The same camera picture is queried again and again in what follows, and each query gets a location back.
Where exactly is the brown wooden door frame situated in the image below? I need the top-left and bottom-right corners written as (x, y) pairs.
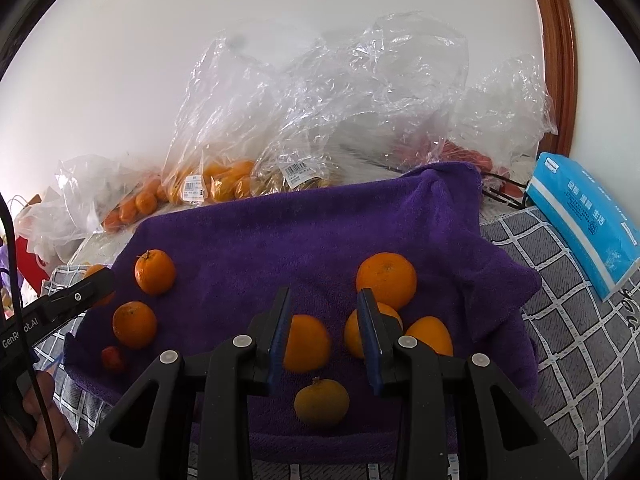
top-left (525, 0), bottom-right (578, 156)

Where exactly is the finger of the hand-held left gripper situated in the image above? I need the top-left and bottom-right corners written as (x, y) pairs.
top-left (37, 267), bottom-right (117, 328)

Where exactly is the pile of small bagged mandarins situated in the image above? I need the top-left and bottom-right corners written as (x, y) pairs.
top-left (102, 177), bottom-right (168, 232)

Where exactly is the pile of bagged oranges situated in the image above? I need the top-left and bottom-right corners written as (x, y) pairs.
top-left (167, 159), bottom-right (257, 204)

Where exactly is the large orange mandarin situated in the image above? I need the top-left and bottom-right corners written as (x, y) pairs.
top-left (355, 253), bottom-right (418, 311)

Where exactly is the crumpled translucent plastic bag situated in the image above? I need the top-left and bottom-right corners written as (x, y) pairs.
top-left (54, 155), bottom-right (168, 233)

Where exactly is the clear plastic bag white label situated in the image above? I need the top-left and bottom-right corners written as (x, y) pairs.
top-left (162, 35), bottom-right (281, 206)

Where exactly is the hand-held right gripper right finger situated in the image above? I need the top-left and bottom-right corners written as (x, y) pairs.
top-left (356, 287), bottom-right (586, 480)

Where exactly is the purple towel covered tray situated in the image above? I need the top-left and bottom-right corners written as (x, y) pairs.
top-left (64, 162), bottom-right (542, 466)

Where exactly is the grey checked star blanket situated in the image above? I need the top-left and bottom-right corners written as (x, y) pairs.
top-left (40, 205), bottom-right (640, 480)

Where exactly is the yellow-green mandarin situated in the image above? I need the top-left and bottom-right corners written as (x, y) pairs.
top-left (294, 377), bottom-right (351, 429)

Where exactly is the small red tomato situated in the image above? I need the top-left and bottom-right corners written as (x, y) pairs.
top-left (101, 345), bottom-right (127, 374)

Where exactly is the large clear plastic bag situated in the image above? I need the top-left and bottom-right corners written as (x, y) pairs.
top-left (250, 10), bottom-right (471, 193)

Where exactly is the blue tissue pack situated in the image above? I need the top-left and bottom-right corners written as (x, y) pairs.
top-left (524, 152), bottom-right (640, 303)

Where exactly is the person's left hand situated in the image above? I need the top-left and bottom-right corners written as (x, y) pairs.
top-left (22, 375), bottom-right (81, 480)

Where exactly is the red paper bag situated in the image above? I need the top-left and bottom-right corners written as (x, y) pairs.
top-left (12, 195), bottom-right (51, 291)

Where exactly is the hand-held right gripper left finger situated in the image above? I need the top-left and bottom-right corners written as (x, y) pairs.
top-left (60, 287), bottom-right (293, 480)

